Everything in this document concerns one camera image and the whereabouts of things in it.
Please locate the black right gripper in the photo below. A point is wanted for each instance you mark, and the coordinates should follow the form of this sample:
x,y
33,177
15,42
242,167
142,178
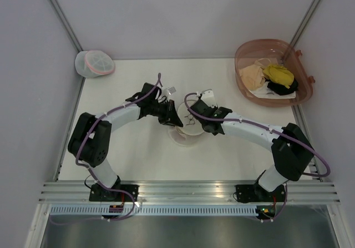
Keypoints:
x,y
213,107

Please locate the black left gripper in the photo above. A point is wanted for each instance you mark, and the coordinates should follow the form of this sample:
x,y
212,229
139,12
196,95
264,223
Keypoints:
x,y
170,116

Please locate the beige round mesh laundry bag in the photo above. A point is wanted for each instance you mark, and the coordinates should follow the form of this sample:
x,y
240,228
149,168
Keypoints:
x,y
191,131

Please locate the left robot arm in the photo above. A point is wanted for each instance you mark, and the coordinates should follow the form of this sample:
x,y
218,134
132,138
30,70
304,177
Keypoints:
x,y
90,138

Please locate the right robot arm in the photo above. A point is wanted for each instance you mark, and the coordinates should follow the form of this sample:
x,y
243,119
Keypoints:
x,y
290,148

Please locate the beige bra in basket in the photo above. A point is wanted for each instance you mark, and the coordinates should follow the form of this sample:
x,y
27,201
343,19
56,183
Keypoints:
x,y
252,76

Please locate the white pink-trimmed mesh laundry bag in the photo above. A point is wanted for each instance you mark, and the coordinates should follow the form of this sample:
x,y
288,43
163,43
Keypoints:
x,y
93,63

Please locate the white garment in basket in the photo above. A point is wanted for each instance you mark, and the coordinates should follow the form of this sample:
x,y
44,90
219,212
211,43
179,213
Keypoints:
x,y
264,93

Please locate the black garment in basket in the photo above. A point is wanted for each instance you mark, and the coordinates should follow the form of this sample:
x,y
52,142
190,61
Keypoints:
x,y
282,89

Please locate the yellow garment in basket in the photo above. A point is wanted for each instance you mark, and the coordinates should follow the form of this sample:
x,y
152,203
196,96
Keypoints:
x,y
279,74

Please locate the translucent pink plastic basket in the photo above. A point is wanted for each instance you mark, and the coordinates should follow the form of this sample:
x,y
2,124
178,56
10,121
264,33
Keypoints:
x,y
261,53

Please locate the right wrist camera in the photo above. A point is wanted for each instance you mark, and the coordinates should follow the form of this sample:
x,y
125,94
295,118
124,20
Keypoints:
x,y
207,96

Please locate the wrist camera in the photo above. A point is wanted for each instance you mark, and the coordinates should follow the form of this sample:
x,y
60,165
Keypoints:
x,y
169,91
207,96

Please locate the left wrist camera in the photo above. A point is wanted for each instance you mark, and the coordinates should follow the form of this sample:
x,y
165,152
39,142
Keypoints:
x,y
169,91

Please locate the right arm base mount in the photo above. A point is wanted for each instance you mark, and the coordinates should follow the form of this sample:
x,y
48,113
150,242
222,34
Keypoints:
x,y
254,193

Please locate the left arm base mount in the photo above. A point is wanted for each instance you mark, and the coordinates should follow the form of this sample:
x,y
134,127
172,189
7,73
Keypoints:
x,y
99,194

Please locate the right aluminium frame post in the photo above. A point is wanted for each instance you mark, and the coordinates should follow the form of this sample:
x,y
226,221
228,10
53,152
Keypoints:
x,y
310,12

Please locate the aluminium frame post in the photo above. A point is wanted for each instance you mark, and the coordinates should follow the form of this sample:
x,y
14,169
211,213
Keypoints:
x,y
66,24
310,12

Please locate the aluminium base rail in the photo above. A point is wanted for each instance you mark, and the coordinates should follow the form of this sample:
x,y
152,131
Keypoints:
x,y
303,192

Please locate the white slotted cable duct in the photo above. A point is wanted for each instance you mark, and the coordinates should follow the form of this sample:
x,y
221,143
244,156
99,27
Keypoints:
x,y
155,210

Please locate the left aluminium frame post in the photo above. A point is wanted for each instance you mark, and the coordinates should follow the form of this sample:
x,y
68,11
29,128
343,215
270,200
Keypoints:
x,y
66,24

